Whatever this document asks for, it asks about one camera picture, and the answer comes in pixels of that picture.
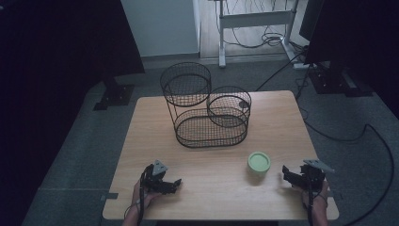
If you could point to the person's left hand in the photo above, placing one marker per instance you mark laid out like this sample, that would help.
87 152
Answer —
146 197

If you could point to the black curtain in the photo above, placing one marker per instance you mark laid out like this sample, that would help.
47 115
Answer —
47 78
360 37

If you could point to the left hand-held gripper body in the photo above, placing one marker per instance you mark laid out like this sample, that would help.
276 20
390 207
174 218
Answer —
156 179

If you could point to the white desk frame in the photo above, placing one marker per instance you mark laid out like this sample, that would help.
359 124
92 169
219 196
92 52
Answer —
255 19

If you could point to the black stand base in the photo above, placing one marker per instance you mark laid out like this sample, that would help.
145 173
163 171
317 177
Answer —
338 82
116 95

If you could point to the person's right hand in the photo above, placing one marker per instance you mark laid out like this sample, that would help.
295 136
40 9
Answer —
317 197

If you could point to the small dark round object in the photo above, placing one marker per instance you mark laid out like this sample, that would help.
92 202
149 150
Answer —
244 104

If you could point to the grey table edge bracket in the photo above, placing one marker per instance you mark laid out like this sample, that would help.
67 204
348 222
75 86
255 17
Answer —
109 196

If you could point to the light green cup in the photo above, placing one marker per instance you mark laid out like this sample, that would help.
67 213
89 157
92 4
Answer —
259 162

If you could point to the dark monitor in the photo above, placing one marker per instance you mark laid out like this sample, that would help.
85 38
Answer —
310 19

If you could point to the white power strip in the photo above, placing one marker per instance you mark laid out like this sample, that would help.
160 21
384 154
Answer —
301 66

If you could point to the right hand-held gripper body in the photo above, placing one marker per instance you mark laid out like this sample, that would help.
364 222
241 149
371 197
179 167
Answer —
312 175

